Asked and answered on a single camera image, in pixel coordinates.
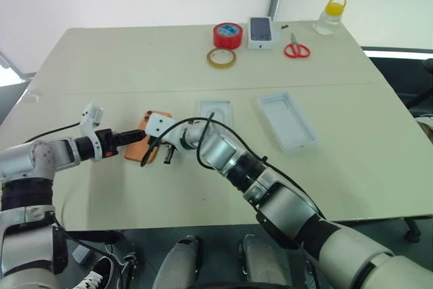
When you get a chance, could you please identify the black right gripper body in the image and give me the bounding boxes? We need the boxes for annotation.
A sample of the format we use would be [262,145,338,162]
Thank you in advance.
[150,134,177,154]

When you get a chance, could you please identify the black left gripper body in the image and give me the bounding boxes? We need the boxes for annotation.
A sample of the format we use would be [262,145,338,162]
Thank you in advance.
[97,128,120,159]

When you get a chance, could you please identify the orange smartphone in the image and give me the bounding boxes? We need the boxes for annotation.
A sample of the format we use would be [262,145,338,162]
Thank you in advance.
[124,110,173,165]

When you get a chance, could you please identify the white phone box base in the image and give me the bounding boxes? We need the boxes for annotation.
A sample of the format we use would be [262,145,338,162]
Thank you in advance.
[198,99,235,128]

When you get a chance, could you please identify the white phone box lid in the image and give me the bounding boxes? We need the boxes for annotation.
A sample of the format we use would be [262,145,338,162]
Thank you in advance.
[251,90,321,154]

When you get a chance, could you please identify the white box with phone print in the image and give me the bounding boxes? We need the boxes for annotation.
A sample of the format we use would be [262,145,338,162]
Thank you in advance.
[247,16,283,51]

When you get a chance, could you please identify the clear jar with yellow lid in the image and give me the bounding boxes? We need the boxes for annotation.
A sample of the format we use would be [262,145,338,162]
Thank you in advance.
[312,0,348,36]

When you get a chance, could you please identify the clear yellowish tape roll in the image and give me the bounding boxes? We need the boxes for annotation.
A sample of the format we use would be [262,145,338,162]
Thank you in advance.
[206,47,237,69]

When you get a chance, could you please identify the grey robot left leg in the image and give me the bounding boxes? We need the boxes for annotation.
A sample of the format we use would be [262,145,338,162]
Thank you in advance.
[152,234,205,289]

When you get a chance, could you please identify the grey robot leg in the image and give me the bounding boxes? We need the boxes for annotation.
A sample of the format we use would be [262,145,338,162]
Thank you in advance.
[237,234,292,289]
[152,234,205,289]

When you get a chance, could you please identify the red tape roll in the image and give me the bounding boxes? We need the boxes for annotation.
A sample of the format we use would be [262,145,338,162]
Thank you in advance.
[212,22,244,49]

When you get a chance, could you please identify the black and white sneaker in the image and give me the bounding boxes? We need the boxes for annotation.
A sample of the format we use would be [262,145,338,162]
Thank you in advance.
[72,256,115,289]

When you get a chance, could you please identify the grey robot right leg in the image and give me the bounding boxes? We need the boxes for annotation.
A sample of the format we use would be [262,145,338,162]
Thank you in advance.
[237,234,292,289]

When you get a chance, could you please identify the black chair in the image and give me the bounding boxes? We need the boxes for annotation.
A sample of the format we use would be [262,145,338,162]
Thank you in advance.
[360,45,433,111]

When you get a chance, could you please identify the black table foot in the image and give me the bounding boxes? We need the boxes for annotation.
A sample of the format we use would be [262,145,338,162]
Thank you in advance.
[403,217,422,243]

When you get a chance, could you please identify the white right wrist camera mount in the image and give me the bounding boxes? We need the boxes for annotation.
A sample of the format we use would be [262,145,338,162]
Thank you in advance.
[144,112,177,138]

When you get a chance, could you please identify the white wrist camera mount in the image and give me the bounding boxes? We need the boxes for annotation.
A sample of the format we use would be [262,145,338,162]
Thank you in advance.
[144,112,177,138]
[80,102,105,162]

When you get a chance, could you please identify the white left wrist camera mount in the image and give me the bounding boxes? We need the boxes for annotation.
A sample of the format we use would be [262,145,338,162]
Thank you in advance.
[80,102,105,162]

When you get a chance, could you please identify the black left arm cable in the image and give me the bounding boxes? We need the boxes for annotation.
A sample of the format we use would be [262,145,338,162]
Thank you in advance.
[22,122,83,144]

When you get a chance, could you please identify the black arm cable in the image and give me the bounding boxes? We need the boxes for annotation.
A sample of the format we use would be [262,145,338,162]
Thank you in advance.
[22,122,83,144]
[148,111,327,221]

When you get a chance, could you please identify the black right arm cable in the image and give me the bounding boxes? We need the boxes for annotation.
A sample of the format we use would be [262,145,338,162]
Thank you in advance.
[148,111,327,221]

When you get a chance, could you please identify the grey metal frame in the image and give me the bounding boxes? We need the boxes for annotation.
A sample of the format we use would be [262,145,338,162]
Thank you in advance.
[0,51,37,84]

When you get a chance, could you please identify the red handled scissors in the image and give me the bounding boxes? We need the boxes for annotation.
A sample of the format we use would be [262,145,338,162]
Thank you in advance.
[283,32,312,60]

